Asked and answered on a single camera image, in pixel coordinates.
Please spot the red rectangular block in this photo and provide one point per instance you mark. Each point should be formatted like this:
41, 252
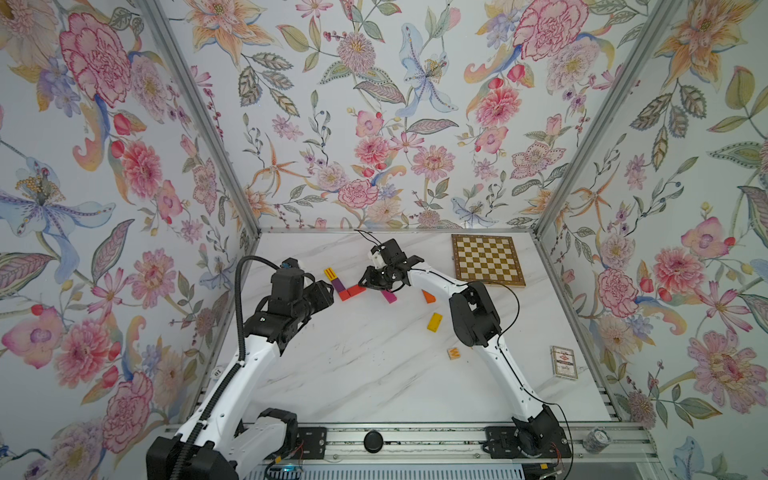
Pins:
355, 290

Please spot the black round knob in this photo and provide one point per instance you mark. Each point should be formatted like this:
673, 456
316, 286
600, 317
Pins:
373, 442

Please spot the purple rectangular block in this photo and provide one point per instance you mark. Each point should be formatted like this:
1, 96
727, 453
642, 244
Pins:
338, 285

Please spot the playing card box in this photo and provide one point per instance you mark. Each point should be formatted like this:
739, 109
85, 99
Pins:
564, 363

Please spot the yellow striped block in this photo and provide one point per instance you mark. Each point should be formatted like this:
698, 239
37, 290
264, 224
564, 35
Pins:
331, 274

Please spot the orange rectangular block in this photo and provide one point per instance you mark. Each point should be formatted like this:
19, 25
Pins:
429, 298

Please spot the yellow rectangular block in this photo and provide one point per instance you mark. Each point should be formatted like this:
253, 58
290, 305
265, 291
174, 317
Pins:
434, 322

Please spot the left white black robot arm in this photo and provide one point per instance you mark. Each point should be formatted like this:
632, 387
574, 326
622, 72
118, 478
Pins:
215, 442

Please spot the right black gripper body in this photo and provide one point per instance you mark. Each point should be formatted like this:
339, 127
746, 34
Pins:
381, 278

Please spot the aluminium mounting rail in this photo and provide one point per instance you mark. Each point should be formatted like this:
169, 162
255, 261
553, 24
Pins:
419, 443

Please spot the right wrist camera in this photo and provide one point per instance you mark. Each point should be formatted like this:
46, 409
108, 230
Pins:
377, 260

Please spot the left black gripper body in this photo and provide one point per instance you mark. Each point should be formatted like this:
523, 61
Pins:
300, 311

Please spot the magenta rectangular block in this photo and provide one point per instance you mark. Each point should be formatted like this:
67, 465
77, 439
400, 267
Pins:
389, 296

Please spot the wooden chessboard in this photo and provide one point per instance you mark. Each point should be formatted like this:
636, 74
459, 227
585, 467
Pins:
486, 258

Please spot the clear tape roll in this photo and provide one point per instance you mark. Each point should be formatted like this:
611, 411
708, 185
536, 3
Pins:
596, 441

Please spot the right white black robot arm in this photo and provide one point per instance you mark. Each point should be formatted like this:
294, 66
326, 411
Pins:
536, 432

